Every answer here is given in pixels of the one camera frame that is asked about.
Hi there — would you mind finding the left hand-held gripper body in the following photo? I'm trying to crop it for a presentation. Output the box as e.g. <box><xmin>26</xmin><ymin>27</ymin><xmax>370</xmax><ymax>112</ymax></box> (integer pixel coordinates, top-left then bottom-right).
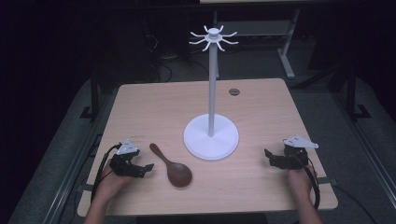
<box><xmin>108</xmin><ymin>138</ymin><xmax>141</xmax><ymax>177</ymax></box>

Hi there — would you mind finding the person's right hand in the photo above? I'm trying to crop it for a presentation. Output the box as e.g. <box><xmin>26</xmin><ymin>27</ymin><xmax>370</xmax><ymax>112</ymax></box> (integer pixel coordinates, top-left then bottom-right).
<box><xmin>286</xmin><ymin>164</ymin><xmax>318</xmax><ymax>203</ymax></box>

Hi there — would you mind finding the grey table edge bracket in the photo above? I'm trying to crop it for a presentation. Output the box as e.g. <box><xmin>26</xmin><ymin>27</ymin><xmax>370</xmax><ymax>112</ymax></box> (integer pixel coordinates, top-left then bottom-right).
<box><xmin>317</xmin><ymin>178</ymin><xmax>339</xmax><ymax>187</ymax></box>
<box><xmin>77</xmin><ymin>183</ymin><xmax>95</xmax><ymax>193</ymax></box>

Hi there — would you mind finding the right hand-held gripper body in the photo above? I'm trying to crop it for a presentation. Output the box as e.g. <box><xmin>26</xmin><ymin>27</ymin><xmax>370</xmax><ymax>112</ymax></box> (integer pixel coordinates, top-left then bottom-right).
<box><xmin>279</xmin><ymin>134</ymin><xmax>319</xmax><ymax>171</ymax></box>

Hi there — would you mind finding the person's left hand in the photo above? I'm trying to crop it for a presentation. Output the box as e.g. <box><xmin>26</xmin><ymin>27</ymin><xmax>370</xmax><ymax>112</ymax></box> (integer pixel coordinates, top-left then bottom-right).
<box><xmin>98</xmin><ymin>158</ymin><xmax>134</xmax><ymax>203</ymax></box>

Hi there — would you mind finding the black floor cable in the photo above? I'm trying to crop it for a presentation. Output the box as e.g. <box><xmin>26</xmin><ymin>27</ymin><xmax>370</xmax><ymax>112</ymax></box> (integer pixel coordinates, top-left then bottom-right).
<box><xmin>333</xmin><ymin>183</ymin><xmax>380</xmax><ymax>224</ymax></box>

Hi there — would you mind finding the white hook rack stand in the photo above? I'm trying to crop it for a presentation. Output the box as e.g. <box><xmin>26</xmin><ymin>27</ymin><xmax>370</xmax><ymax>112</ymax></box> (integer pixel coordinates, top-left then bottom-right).
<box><xmin>182</xmin><ymin>24</ymin><xmax>240</xmax><ymax>161</ymax></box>

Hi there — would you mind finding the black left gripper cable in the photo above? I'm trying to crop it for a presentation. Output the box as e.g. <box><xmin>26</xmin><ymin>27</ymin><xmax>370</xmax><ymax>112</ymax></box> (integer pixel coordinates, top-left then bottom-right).
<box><xmin>90</xmin><ymin>142</ymin><xmax>123</xmax><ymax>203</ymax></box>

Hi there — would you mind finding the brown wooden spoon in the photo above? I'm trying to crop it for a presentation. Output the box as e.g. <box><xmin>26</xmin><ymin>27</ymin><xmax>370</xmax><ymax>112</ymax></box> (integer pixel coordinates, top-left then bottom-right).
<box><xmin>148</xmin><ymin>142</ymin><xmax>193</xmax><ymax>189</ymax></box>

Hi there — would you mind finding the black metal stand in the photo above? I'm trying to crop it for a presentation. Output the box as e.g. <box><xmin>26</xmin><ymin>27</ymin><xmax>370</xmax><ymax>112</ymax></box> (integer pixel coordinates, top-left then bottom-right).
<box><xmin>78</xmin><ymin>69</ymin><xmax>102</xmax><ymax>120</ymax></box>
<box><xmin>326</xmin><ymin>63</ymin><xmax>372</xmax><ymax>120</ymax></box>

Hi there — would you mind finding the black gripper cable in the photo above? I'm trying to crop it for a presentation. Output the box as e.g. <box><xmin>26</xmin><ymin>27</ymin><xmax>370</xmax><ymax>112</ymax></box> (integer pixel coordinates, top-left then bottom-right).
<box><xmin>90</xmin><ymin>142</ymin><xmax>123</xmax><ymax>203</ymax></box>
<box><xmin>297</xmin><ymin>154</ymin><xmax>321</xmax><ymax>210</ymax></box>

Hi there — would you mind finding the white metal desk frame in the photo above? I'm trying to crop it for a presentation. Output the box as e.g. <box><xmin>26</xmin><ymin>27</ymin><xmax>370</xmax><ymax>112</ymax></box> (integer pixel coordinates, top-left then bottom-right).
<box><xmin>199</xmin><ymin>0</ymin><xmax>304</xmax><ymax>80</ymax></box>

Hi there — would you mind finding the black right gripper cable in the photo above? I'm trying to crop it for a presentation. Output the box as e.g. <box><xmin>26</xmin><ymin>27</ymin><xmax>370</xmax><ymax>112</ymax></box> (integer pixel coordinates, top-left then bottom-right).
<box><xmin>297</xmin><ymin>154</ymin><xmax>321</xmax><ymax>210</ymax></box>

